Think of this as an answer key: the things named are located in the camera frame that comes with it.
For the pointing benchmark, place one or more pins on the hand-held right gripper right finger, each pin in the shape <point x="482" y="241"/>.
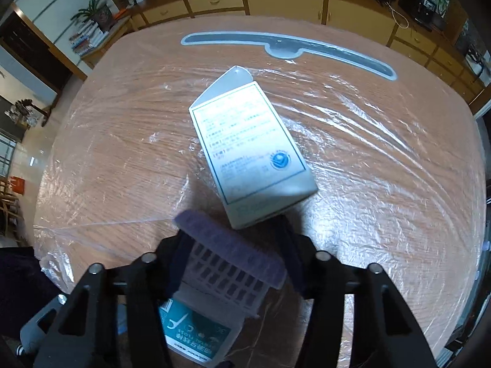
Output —
<point x="292" y="257"/>

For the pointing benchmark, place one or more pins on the small green potted plant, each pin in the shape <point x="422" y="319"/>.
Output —
<point x="442" y="2"/>

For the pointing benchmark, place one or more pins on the potted spider plant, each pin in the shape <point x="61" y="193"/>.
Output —
<point x="94" y="11"/>

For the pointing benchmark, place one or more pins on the wooden television cabinet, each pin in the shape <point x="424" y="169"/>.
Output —
<point x="287" y="7"/>

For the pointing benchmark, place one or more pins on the stack of books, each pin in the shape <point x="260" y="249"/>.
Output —
<point x="86" y="40"/>

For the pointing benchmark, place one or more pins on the dark purple cloth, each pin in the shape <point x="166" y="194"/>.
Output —
<point x="19" y="283"/>

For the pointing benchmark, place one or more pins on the clear plastic floss pick box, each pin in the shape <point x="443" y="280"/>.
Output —
<point x="191" y="329"/>

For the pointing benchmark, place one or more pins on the purple pill organiser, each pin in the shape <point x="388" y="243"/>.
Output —
<point x="230" y="249"/>

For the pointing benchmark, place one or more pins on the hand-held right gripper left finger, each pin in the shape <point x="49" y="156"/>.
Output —
<point x="180" y="262"/>

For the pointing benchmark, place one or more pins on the white and blue carton box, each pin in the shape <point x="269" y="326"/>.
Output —
<point x="249" y="142"/>

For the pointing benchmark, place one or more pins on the black coffee machine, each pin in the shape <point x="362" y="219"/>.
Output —
<point x="427" y="7"/>

